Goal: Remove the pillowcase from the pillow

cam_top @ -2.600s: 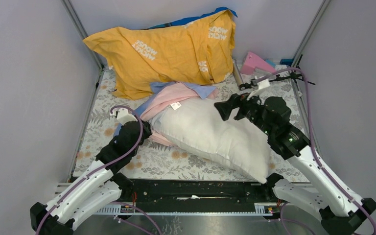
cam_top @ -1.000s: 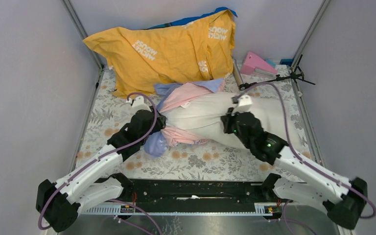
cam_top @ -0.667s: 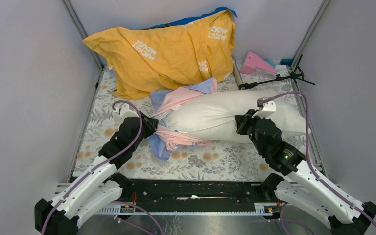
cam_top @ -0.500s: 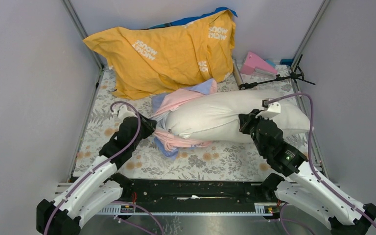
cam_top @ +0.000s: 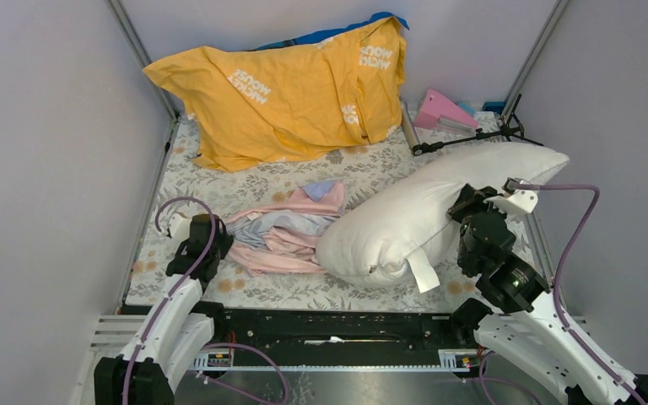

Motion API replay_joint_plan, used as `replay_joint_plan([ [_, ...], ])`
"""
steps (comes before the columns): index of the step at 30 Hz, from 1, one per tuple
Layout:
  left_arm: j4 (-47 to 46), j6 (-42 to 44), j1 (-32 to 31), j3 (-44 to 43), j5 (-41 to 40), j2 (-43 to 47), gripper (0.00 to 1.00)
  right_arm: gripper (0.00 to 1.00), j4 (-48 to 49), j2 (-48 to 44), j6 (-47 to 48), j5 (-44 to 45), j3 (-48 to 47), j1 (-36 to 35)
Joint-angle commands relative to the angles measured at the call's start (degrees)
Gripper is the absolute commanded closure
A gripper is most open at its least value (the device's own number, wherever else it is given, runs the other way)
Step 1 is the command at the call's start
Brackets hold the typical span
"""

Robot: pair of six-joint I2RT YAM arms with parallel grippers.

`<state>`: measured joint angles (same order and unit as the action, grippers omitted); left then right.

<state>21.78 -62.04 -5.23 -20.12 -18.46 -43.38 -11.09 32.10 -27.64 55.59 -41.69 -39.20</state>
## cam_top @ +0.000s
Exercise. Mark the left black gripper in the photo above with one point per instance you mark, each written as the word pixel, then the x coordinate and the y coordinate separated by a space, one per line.
pixel 224 242

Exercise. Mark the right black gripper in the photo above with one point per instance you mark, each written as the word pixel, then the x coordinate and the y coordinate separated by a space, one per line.
pixel 470 197

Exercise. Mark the white pillow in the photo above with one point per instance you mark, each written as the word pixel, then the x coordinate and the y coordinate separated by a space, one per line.
pixel 402 232

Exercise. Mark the blue Elsa pillowcase pink inside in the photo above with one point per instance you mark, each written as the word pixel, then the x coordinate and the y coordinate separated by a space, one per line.
pixel 281 237

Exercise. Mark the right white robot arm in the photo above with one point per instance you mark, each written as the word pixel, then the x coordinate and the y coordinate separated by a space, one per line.
pixel 521 317

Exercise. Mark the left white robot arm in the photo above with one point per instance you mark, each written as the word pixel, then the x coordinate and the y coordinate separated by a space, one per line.
pixel 150 367

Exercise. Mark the yellow Mickey Mouse pillow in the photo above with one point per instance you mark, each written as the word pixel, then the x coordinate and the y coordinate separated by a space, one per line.
pixel 290 104

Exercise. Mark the blue cloth behind pillow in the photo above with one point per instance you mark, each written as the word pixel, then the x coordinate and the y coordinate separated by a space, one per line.
pixel 320 35

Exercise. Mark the floral patterned mat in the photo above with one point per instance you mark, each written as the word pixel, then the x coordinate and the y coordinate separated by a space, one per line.
pixel 189 189

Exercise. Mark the black tripod stand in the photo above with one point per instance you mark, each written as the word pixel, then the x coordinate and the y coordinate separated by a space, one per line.
pixel 510 127

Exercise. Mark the pink wedge block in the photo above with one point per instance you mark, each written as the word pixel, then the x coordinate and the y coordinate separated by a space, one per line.
pixel 437 112

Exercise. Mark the metal cylinder rod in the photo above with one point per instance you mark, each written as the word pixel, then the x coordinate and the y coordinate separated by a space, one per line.
pixel 409 131

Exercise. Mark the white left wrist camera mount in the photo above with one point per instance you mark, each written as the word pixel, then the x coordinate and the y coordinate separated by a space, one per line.
pixel 178 227

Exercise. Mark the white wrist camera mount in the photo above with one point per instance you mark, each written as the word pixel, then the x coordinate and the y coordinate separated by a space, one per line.
pixel 517 198
pixel 178 227

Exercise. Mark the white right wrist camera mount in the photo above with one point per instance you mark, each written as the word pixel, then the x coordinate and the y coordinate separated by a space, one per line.
pixel 517 198

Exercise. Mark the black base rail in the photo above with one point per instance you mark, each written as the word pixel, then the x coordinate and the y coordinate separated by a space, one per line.
pixel 312 339

